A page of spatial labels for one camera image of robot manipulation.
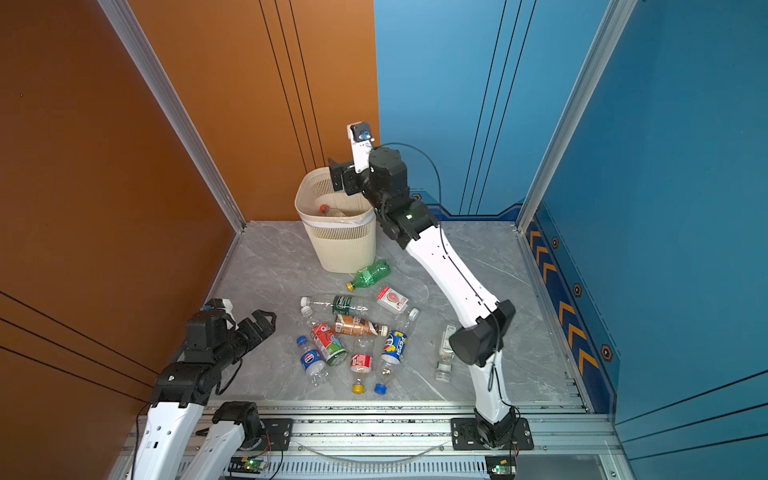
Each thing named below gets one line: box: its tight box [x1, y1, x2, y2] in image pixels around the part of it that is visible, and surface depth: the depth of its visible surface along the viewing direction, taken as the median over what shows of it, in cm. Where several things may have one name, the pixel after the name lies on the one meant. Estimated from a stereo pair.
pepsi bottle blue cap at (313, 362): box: [296, 335, 330, 388], surface depth 82 cm
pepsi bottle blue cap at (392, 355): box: [374, 330, 408, 395], surface depth 84 cm
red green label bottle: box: [310, 322, 348, 366], surface depth 85 cm
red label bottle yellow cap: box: [350, 338, 374, 395], surface depth 83 cm
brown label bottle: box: [334, 314, 390, 337], surface depth 89 cm
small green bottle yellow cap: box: [346, 260, 391, 292], surface depth 101 cm
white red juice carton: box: [376, 286, 409, 313], surface depth 96 cm
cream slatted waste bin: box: [295, 167, 377, 274], surface depth 101 cm
